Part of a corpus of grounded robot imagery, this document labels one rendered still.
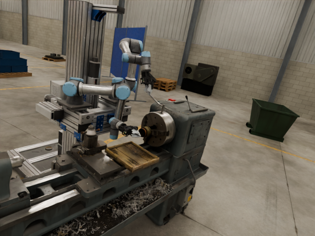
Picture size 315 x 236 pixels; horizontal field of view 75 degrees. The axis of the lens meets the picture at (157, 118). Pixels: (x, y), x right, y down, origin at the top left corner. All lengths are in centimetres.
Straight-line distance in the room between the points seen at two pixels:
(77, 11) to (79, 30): 17
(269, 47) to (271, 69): 104
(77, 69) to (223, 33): 1039
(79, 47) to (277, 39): 1043
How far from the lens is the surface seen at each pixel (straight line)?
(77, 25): 220
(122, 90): 172
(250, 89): 1167
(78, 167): 156
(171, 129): 179
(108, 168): 143
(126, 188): 170
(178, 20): 1285
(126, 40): 218
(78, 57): 218
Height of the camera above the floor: 176
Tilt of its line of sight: 18 degrees down
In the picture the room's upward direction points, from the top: 11 degrees clockwise
